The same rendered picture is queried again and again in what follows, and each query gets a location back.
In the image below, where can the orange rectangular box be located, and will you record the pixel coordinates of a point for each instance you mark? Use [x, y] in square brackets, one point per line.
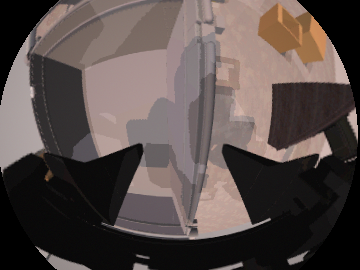
[314, 39]

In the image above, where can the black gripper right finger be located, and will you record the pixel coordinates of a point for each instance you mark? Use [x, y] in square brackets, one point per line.
[263, 181]

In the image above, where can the orange open-top box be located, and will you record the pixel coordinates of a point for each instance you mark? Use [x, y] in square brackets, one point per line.
[279, 29]

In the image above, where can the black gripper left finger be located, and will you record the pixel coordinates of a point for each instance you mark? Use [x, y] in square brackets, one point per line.
[103, 182]

